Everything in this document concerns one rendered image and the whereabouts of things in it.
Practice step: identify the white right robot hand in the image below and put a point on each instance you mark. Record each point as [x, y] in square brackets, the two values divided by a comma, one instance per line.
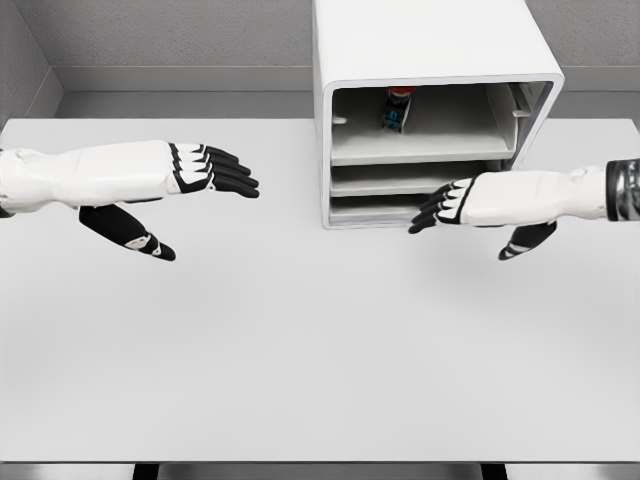
[515, 197]

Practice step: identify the load switch with red knob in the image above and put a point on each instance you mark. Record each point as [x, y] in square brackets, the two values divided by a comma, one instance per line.
[396, 116]

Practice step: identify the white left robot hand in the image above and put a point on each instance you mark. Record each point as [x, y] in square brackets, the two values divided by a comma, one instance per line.
[120, 172]

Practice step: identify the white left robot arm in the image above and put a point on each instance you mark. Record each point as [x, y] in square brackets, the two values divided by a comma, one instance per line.
[30, 175]

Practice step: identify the shallow white cabinet drawer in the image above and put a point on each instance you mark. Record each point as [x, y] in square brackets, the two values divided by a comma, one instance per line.
[370, 210]
[390, 182]

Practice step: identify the tall white cabinet drawer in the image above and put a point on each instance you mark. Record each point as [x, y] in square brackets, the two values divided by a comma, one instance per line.
[450, 142]

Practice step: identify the white tabletop storage cabinet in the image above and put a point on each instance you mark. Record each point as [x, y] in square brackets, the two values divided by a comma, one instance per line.
[425, 40]

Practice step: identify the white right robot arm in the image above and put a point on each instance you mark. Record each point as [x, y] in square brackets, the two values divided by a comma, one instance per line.
[600, 192]

